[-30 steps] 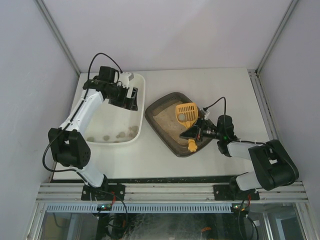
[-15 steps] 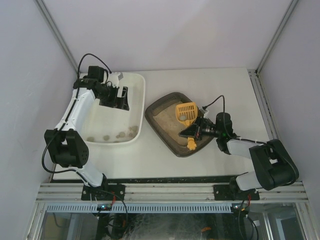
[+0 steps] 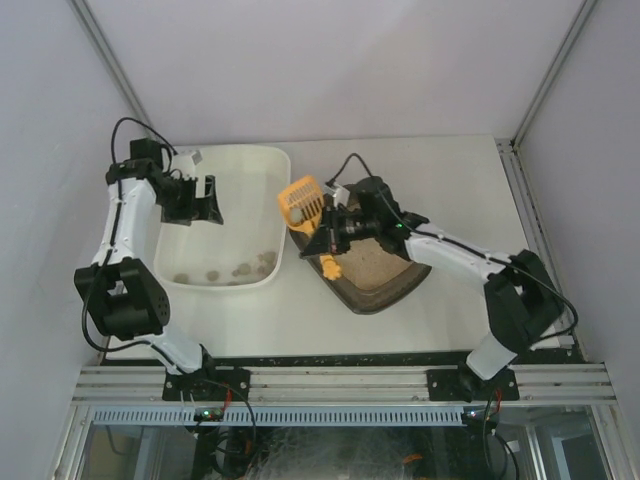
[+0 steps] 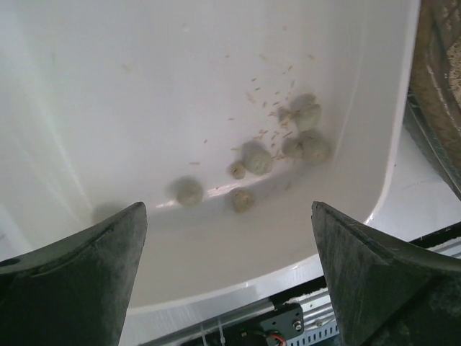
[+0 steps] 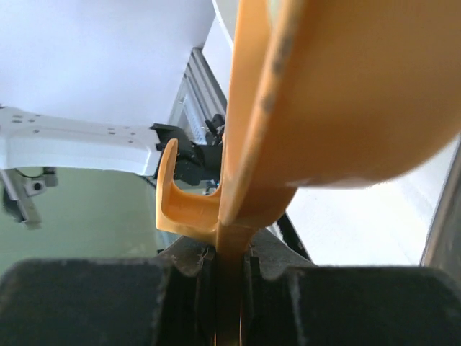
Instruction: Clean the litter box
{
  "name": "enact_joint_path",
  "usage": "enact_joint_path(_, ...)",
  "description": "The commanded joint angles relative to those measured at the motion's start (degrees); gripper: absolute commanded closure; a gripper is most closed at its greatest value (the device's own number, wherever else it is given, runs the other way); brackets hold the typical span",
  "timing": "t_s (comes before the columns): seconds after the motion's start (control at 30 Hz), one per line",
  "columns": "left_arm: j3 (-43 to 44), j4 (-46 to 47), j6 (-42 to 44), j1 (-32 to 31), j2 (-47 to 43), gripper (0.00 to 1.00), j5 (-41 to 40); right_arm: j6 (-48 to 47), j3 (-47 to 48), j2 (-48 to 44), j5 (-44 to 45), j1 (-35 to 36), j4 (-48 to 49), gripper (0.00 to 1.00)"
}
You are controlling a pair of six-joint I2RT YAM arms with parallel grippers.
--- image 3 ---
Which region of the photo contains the yellow litter scoop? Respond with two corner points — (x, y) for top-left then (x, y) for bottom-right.
(277, 174), (345, 281)

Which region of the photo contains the white plastic tray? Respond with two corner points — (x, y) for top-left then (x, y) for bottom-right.
(154, 144), (291, 292)

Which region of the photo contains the dark grey litter box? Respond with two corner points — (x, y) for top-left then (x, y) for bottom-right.
(288, 176), (432, 314)

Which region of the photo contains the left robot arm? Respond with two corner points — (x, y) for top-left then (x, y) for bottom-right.
(74, 138), (224, 375)

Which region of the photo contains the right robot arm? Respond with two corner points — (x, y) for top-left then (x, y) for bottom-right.
(281, 176), (570, 381)

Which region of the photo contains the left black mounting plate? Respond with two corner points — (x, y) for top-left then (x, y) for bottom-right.
(162, 360), (251, 402)

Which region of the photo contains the black mounting plate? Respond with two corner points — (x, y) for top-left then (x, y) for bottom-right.
(426, 359), (520, 403)
(162, 360), (251, 402)

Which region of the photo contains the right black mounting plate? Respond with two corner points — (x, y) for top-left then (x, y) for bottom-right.
(426, 359), (520, 403)

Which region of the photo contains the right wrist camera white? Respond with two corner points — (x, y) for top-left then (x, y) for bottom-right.
(323, 182), (350, 208)

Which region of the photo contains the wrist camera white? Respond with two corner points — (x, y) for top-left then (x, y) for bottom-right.
(169, 149), (202, 180)
(323, 182), (350, 208)

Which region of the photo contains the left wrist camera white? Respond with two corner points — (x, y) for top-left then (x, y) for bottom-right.
(169, 149), (202, 180)

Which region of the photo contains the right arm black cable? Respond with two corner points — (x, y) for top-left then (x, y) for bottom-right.
(324, 152), (580, 346)

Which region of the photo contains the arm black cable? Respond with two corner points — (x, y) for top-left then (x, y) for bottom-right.
(324, 152), (580, 346)
(79, 117), (176, 354)

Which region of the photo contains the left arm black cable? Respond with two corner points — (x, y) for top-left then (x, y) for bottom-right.
(79, 117), (176, 354)

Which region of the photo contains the grey slotted cable duct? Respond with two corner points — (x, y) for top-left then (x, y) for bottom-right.
(93, 406), (465, 427)

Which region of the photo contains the aluminium frame rail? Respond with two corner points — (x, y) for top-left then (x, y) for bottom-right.
(72, 364), (616, 406)

